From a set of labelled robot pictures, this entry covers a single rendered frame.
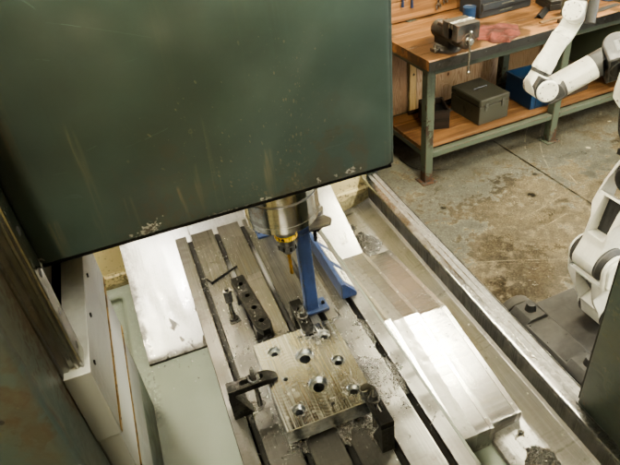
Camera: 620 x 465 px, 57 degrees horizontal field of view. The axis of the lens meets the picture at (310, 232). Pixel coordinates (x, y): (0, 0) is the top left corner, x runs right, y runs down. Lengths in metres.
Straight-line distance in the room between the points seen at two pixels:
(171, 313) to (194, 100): 1.35
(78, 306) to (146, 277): 1.09
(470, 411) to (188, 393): 0.90
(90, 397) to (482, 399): 1.13
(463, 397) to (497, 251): 1.74
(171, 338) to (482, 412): 1.09
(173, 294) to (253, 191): 1.23
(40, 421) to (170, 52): 0.57
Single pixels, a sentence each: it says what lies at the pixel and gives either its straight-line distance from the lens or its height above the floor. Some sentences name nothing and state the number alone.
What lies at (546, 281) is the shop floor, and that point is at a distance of 3.26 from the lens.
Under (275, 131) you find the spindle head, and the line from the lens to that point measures 0.97.
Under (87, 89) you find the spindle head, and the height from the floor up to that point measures 1.84.
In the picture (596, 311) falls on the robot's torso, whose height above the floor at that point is 0.33.
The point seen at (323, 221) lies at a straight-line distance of 1.56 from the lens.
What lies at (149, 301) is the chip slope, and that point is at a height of 0.72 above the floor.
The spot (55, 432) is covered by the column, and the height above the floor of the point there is 1.42.
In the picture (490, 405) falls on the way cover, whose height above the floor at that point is 0.70.
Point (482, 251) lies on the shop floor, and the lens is 3.39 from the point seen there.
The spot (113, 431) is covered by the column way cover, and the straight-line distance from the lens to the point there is 1.17.
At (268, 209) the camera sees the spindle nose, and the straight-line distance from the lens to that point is 1.11.
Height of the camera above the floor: 2.14
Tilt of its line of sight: 37 degrees down
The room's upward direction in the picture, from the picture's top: 7 degrees counter-clockwise
